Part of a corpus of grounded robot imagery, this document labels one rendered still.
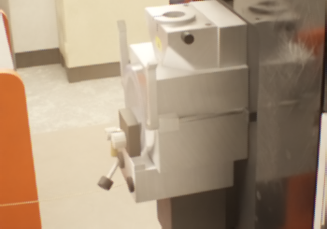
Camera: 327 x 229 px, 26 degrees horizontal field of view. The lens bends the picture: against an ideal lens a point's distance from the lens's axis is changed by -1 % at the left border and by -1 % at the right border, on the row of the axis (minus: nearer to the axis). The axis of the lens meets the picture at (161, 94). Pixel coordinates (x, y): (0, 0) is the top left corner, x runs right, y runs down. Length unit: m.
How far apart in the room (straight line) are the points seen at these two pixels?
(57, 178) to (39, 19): 2.68
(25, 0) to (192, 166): 3.53
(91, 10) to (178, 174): 3.18
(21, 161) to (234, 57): 0.50
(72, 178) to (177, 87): 0.96
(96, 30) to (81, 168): 2.32
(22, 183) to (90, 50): 2.85
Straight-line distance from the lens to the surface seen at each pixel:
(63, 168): 1.61
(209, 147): 0.67
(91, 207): 1.46
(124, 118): 0.68
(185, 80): 0.63
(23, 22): 4.20
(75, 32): 3.86
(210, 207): 0.73
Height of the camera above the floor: 1.49
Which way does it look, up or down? 23 degrees down
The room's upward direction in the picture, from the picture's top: 2 degrees counter-clockwise
